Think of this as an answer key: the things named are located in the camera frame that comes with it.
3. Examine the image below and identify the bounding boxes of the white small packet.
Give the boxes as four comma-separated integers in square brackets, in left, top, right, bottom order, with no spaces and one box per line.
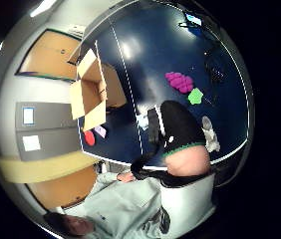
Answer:
[136,114,150,131]

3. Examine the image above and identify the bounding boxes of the grey wall cabinet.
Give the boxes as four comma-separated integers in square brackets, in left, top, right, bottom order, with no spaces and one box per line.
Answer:
[14,101,83,162]

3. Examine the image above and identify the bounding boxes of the red toy fruit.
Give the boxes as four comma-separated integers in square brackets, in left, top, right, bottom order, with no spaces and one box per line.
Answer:
[83,129,97,147]

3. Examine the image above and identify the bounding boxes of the black cables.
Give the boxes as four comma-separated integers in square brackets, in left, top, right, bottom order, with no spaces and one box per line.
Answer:
[203,48,228,84]

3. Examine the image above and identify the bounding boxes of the lilac toy block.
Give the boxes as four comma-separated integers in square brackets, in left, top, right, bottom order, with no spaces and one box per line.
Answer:
[94,124,108,139]

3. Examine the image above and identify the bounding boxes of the open cardboard box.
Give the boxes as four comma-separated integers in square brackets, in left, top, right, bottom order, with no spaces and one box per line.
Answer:
[68,48,109,132]

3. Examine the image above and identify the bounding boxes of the white paper sheet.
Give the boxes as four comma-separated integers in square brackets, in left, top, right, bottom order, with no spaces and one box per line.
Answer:
[22,134,42,152]
[22,107,36,126]

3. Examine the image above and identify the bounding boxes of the closed cardboard box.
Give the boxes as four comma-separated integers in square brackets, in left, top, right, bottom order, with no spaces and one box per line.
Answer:
[102,63,129,110]

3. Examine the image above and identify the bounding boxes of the the person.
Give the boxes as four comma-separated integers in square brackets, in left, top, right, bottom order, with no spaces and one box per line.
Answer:
[43,170,172,239]

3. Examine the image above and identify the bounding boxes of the purple toy grapes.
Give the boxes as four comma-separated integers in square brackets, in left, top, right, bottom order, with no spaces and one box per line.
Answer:
[164,71,194,95]

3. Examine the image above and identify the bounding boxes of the green toy vegetable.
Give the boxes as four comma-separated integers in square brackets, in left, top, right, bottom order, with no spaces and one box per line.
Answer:
[187,87,204,106]

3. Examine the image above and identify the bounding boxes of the wooden door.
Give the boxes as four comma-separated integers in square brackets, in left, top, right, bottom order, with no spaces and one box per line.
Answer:
[25,164,99,210]
[15,29,83,82]

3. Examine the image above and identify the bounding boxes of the grey soft toy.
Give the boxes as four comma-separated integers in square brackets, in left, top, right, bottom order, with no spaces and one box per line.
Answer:
[201,116,221,153]

